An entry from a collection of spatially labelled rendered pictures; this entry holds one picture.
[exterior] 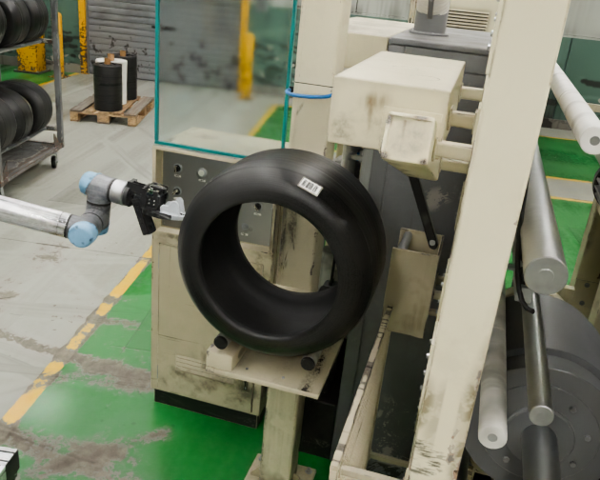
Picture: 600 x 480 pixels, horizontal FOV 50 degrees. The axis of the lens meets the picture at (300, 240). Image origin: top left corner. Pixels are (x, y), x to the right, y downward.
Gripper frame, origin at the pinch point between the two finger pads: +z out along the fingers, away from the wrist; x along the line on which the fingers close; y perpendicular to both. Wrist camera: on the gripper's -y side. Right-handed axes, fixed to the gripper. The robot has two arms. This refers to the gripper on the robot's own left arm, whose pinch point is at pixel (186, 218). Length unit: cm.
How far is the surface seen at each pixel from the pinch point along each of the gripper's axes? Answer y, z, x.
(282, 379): -40, 41, -6
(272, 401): -77, 33, 28
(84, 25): -109, -559, 813
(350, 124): 49, 48, -33
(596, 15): 67, 217, 957
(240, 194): 17.7, 19.8, -12.5
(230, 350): -36.2, 23.1, -6.3
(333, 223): 17, 46, -12
